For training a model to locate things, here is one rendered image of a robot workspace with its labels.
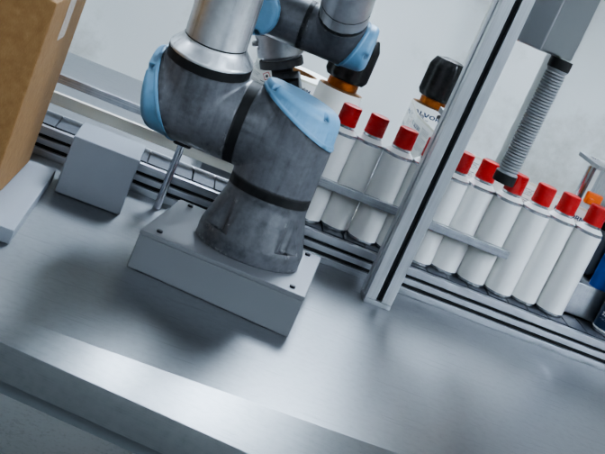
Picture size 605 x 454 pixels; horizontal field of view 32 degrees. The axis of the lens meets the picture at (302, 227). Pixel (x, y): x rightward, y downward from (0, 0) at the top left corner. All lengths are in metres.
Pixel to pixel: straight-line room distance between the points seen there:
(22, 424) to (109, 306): 0.96
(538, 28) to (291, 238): 0.48
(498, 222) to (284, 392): 0.68
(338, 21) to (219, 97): 0.23
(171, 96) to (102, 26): 3.59
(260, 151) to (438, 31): 3.41
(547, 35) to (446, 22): 3.18
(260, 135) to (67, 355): 0.43
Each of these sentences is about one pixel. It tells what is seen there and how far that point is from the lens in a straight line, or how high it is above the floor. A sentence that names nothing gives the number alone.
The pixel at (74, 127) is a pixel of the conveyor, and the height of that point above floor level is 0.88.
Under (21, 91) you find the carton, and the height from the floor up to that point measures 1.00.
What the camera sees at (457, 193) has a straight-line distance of 1.76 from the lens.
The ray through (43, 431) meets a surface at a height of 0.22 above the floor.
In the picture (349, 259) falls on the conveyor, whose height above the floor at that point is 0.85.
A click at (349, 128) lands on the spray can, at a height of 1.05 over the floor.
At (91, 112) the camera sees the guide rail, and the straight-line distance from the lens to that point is 1.77.
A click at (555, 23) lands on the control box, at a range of 1.58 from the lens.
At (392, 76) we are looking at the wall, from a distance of 4.77.
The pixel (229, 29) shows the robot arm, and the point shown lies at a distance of 1.37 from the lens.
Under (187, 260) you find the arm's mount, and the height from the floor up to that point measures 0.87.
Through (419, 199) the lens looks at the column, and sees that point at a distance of 1.60.
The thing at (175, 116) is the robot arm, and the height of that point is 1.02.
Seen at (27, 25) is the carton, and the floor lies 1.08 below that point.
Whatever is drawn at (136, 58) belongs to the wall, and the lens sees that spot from 4.95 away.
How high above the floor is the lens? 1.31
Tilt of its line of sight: 15 degrees down
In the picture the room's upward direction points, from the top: 24 degrees clockwise
